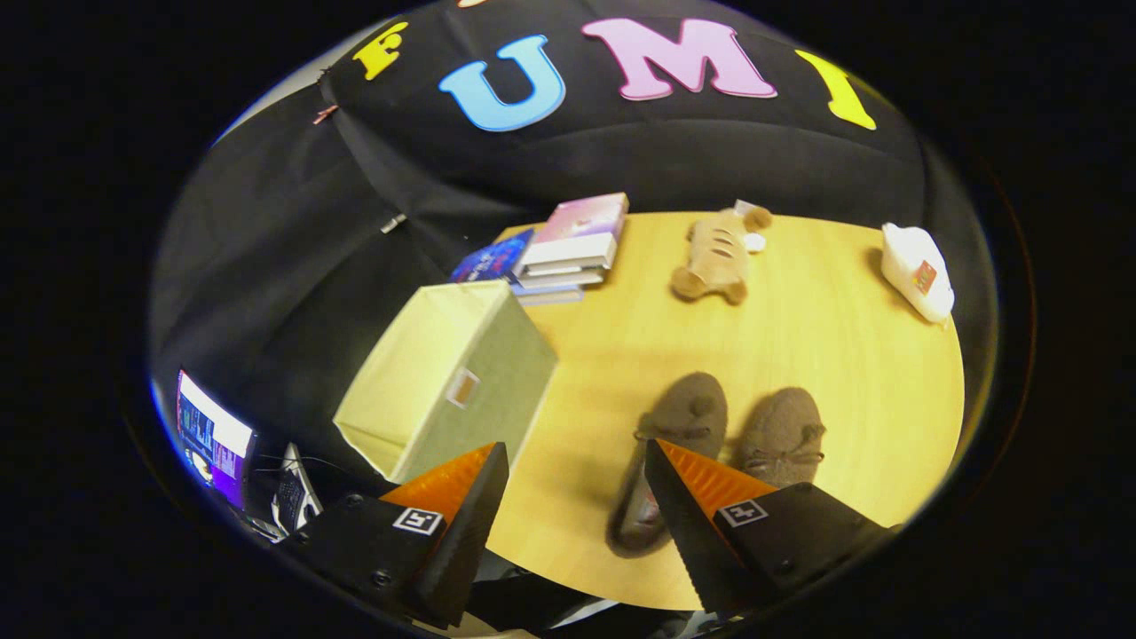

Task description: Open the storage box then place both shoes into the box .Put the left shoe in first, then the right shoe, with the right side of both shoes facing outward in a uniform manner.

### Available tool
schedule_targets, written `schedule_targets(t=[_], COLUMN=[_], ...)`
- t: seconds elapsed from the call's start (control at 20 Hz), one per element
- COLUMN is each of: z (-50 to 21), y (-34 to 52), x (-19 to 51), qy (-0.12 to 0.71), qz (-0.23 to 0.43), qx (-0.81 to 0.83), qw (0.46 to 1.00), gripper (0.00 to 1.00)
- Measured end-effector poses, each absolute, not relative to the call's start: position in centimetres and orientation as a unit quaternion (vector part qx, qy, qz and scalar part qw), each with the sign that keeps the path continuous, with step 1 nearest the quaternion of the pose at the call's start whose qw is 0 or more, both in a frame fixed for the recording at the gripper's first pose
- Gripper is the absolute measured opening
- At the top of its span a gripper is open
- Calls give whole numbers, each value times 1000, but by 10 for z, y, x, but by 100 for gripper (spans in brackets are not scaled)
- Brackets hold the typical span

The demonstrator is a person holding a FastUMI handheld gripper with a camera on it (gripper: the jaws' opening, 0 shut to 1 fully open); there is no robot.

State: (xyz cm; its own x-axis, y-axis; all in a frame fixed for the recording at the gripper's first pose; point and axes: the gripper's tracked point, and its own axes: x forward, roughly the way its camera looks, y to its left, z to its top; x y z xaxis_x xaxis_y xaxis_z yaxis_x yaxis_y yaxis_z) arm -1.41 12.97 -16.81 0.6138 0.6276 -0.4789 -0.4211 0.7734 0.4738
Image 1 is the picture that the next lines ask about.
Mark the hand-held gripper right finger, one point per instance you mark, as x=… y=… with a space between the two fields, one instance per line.
x=683 y=524

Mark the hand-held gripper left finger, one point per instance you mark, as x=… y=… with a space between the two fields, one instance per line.
x=470 y=524

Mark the brown fuzzy shoe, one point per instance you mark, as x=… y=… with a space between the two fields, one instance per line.
x=781 y=422
x=688 y=404

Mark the green fabric storage box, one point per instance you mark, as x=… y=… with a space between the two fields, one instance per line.
x=506 y=346

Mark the dark white-edged device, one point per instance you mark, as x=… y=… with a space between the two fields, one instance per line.
x=295 y=493

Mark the light blue book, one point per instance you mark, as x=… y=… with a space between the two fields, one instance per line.
x=546 y=296

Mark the white paperback book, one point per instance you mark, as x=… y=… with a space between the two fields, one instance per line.
x=559 y=278

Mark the dark blue book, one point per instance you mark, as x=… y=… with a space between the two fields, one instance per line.
x=493 y=259

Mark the brown striped plush toy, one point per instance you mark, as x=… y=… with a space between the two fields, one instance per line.
x=714 y=257

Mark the lit computer monitor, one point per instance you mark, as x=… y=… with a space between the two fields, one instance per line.
x=213 y=435

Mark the small silver clip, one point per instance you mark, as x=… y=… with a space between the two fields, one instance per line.
x=393 y=223

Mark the black backdrop cloth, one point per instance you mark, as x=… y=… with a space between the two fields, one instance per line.
x=293 y=266

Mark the pink cover book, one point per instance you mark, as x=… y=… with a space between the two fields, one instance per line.
x=581 y=217

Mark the white soft item red label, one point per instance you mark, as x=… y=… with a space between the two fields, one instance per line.
x=905 y=262

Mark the small red clip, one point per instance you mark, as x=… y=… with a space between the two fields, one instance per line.
x=325 y=114

